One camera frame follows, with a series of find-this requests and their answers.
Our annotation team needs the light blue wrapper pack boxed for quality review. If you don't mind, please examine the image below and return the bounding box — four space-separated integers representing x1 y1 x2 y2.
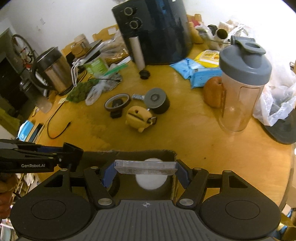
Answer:
170 58 204 79

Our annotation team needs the black cable on table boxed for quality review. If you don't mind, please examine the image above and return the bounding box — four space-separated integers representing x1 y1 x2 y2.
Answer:
47 101 72 140

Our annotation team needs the green labelled tub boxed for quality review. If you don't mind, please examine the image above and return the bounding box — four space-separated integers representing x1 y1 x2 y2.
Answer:
83 55 108 78

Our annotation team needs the black cap hat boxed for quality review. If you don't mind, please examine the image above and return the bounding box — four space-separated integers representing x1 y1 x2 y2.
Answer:
262 109 296 145

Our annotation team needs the steel electric kettle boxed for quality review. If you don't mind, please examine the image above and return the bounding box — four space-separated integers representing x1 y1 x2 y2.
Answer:
30 47 73 96

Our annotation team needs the clear shaker bottle grey lid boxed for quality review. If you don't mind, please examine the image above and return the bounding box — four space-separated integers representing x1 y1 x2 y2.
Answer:
219 36 272 132

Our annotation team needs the black cylinder sleeve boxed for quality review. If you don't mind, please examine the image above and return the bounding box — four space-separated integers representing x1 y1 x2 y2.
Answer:
110 110 122 118

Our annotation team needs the clear plastic case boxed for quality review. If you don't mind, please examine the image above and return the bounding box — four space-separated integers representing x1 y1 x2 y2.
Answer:
114 160 178 175

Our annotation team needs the white foam cylinder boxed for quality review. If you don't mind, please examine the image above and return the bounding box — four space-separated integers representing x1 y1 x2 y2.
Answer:
135 158 168 191

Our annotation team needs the grey smoky plastic cup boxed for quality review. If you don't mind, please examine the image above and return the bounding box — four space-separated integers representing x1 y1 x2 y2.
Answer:
20 79 52 113

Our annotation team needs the brown cardboard box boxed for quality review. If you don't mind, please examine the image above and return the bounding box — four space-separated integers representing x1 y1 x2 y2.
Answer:
77 150 178 202

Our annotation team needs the yellow pig-shaped figure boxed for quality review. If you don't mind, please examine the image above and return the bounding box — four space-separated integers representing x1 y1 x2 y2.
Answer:
125 105 157 133

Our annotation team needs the small black round cap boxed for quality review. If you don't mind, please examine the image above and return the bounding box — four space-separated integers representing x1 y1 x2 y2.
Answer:
139 69 151 80

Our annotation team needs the grey marbled bar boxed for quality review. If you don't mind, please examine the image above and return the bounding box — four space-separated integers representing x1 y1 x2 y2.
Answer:
132 94 145 101

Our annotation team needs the blue wipes pack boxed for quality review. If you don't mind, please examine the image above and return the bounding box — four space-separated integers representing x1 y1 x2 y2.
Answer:
190 67 222 88

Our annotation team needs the brown kapton tape roll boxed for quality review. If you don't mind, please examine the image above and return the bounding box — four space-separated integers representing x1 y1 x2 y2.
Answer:
104 93 131 112

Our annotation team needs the black air fryer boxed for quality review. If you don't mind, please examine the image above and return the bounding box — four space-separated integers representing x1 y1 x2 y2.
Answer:
112 0 193 65

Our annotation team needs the blue tissue box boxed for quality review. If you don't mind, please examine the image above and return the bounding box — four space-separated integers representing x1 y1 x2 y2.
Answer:
18 120 34 142

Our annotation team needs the clear crumpled plastic bag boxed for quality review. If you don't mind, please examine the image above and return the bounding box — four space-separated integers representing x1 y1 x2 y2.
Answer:
85 73 122 106

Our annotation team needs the silver air fryer handle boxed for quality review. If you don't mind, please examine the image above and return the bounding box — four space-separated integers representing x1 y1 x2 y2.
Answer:
129 36 145 71

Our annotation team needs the yellow wipes pack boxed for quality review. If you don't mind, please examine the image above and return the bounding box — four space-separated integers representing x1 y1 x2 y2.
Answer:
194 50 220 68

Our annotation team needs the grey black filament spool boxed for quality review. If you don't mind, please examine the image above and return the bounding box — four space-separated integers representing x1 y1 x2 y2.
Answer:
144 88 170 114

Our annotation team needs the white charger with cables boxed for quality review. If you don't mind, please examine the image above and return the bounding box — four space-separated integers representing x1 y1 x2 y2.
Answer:
71 59 86 87

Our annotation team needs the white plastic bag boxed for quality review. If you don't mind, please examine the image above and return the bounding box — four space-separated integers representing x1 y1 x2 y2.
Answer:
253 69 295 126

